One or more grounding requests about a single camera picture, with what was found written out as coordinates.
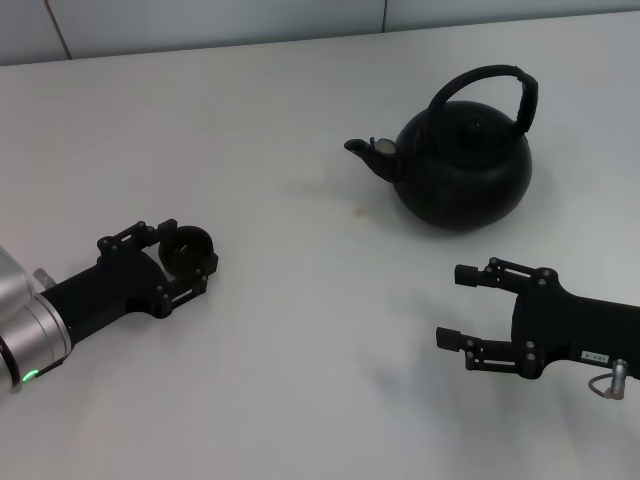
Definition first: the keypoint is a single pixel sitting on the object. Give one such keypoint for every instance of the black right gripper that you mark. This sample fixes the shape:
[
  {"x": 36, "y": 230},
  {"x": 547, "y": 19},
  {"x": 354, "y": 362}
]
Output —
[{"x": 565, "y": 325}]

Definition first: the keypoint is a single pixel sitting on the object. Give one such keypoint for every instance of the small dark teacup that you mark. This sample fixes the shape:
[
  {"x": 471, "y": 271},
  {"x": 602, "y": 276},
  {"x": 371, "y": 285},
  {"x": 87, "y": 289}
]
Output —
[{"x": 187, "y": 245}]

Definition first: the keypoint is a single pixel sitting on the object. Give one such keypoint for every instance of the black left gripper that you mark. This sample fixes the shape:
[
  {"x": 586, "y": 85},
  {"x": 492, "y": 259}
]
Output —
[{"x": 115, "y": 290}]

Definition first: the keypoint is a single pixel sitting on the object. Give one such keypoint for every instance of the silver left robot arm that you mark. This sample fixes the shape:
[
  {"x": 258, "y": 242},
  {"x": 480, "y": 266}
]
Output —
[{"x": 25, "y": 325}]

